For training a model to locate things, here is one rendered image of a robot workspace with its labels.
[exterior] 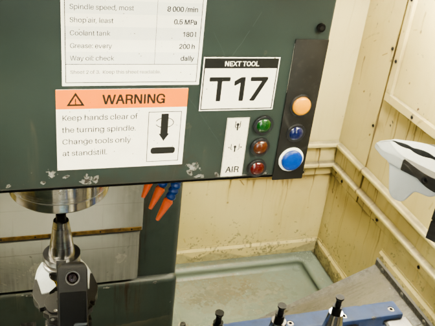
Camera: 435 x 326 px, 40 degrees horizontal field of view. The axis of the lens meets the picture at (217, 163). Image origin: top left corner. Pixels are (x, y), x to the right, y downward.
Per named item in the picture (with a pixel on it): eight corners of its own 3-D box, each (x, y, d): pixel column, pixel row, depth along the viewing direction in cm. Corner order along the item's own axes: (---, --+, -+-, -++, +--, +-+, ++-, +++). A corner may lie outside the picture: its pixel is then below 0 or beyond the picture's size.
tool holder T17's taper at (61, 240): (75, 244, 107) (74, 212, 103) (74, 260, 103) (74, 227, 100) (49, 245, 106) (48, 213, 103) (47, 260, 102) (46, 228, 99)
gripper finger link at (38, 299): (26, 288, 101) (42, 322, 95) (26, 281, 101) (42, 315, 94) (54, 280, 104) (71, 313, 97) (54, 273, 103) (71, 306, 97)
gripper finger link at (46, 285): (27, 288, 108) (43, 321, 101) (26, 261, 105) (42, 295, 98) (44, 283, 109) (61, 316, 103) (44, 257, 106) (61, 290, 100)
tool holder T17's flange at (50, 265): (80, 253, 109) (80, 241, 107) (80, 274, 103) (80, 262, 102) (44, 253, 107) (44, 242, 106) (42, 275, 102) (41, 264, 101)
